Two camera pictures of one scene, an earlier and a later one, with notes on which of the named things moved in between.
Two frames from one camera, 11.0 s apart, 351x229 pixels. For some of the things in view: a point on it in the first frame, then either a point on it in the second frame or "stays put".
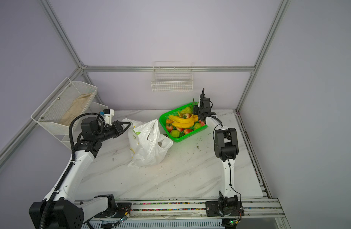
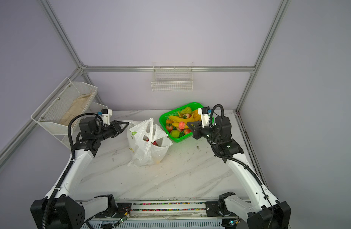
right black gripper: [203, 101] to [198, 130]
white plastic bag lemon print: [148, 146] stays put
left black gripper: [115, 128] stays put
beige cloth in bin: [77, 106] stays put
